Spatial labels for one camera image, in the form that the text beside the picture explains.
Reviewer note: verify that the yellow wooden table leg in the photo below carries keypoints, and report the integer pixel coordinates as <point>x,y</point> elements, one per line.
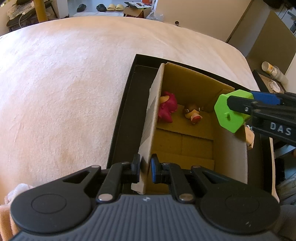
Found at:
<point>40,10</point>

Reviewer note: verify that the brown cardboard box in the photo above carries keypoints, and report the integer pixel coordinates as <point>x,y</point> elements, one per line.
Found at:
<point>206,143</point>

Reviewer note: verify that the brown-haired doll figurine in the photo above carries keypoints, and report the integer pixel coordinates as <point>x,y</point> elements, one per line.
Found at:
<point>192,112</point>

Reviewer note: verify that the white face mask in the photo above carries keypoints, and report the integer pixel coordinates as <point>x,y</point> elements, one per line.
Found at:
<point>274,87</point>

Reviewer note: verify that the pinkish white bed blanket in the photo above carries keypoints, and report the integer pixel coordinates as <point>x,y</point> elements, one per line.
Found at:
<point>62,83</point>

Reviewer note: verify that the black chair with clutter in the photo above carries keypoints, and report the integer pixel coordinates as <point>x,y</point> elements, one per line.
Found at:
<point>25,15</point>

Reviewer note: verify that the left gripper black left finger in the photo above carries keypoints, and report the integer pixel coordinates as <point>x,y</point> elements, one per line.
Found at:
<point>117,176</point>

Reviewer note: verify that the paper cup on side table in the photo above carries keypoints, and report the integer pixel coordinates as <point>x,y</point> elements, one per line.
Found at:
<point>270,69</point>

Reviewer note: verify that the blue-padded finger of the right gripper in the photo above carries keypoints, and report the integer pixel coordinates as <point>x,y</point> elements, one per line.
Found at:
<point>268,97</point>

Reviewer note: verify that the yellow slipper left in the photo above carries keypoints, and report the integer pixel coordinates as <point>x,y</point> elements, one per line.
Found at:
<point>111,7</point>

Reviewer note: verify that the green toy house box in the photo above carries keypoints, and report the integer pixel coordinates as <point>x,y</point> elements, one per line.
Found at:
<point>230,111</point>

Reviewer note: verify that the orange standing box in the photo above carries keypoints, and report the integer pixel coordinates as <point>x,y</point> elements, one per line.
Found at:
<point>147,2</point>

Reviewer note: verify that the yellow slipper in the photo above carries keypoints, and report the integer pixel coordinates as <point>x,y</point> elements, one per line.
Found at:
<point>111,7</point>
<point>119,7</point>

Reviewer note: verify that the small beige tagged items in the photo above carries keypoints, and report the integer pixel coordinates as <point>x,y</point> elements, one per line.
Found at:
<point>249,137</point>

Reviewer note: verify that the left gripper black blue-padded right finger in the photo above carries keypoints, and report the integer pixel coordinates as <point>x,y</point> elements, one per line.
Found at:
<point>172,175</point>

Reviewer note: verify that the black slipper left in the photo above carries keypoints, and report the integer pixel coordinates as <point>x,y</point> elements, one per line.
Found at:
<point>81,8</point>

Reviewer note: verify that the white plastic bag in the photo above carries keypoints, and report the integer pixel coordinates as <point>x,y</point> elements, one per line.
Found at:
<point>155,16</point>

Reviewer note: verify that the black framed side table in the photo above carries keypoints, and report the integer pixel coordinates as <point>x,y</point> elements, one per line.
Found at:
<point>266,83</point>

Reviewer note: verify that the black slipper right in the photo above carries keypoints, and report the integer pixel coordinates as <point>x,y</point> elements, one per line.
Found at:
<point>101,8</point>

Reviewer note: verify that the black slipper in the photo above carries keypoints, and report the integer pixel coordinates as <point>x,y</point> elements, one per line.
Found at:
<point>101,8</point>
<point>81,8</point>

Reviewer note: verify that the open cardboard box on floor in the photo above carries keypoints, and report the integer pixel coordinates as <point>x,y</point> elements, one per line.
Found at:
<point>137,10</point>

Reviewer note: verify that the black shallow tray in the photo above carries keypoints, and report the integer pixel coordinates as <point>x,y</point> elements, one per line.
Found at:
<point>131,116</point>

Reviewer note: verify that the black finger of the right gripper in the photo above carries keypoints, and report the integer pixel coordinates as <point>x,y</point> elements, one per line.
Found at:
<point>275,121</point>

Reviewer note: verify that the red plush figurine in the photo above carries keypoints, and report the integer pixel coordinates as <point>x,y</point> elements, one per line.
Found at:
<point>167,106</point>

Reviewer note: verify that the large brown cardboard sheet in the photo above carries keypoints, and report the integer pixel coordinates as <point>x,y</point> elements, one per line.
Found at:
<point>275,44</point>

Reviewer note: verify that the yellow slipper right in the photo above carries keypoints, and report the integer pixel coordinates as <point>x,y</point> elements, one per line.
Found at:
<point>119,7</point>

